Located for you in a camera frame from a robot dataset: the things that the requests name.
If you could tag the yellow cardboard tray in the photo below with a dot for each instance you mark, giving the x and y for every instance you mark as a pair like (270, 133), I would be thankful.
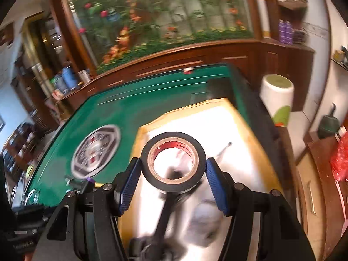
(196, 229)

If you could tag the dark green jug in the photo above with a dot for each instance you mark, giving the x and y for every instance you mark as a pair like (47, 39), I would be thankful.
(329, 124)

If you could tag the blue thermos jug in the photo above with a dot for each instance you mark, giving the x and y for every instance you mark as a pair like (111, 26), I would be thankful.
(69, 78)

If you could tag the white green paper roll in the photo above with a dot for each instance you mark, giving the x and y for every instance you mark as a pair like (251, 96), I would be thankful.
(277, 94)

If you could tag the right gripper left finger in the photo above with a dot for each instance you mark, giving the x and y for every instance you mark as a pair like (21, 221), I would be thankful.
(84, 226)

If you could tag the round mahjong table control panel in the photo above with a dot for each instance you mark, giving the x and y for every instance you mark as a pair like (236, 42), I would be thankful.
(95, 151)

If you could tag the red plastic bag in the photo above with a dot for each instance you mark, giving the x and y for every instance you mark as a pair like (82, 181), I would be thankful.
(338, 161)

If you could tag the flower mural glass panel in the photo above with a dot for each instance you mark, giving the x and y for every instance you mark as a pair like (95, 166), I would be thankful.
(119, 31)

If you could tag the black electrical tape roll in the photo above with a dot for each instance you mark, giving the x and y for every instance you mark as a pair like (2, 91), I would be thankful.
(173, 162)

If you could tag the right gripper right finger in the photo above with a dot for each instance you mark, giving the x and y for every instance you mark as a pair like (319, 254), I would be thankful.
(281, 236)

